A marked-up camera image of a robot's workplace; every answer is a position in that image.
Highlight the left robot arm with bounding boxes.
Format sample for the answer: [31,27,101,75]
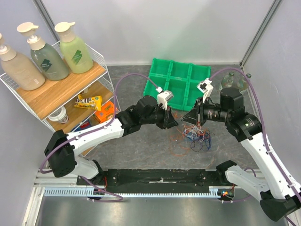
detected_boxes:
[44,96,178,185]

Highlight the dark green pump bottle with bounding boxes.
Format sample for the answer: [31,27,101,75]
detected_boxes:
[17,22,70,81]

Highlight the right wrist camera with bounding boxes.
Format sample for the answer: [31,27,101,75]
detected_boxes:
[197,78,213,103]

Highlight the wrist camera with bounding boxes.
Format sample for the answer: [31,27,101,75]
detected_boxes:
[197,78,213,103]
[157,90,174,111]

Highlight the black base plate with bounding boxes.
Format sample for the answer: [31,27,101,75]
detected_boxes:
[91,169,233,192]

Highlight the orange snack box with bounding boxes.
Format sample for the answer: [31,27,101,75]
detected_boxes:
[94,101,114,123]

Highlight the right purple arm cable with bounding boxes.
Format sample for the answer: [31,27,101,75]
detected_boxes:
[209,67,301,226]

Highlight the light green pump bottle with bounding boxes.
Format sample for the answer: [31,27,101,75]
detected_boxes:
[55,22,94,74]

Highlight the grey slotted cable duct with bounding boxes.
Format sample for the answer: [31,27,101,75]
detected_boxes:
[44,187,225,198]

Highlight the beige pump bottle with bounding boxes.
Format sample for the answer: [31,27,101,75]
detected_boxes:
[0,36,46,91]

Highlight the blue snack box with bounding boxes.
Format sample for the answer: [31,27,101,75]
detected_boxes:
[75,120,92,132]

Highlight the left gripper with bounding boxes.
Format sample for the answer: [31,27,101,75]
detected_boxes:
[141,103,179,130]

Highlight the green compartment bin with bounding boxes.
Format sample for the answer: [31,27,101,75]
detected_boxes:
[149,58,211,111]

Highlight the right clear glass bottle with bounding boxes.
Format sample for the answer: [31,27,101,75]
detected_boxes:
[237,76,249,95]

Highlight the brown orange cable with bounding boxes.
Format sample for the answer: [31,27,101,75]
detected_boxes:
[169,110,191,159]

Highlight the yellow candy bag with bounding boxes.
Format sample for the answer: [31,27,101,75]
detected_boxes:
[74,95,102,111]

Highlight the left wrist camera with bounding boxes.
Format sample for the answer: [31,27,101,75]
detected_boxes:
[157,90,174,111]

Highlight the dark blue cable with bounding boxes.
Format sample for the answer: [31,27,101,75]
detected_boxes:
[190,131,215,152]

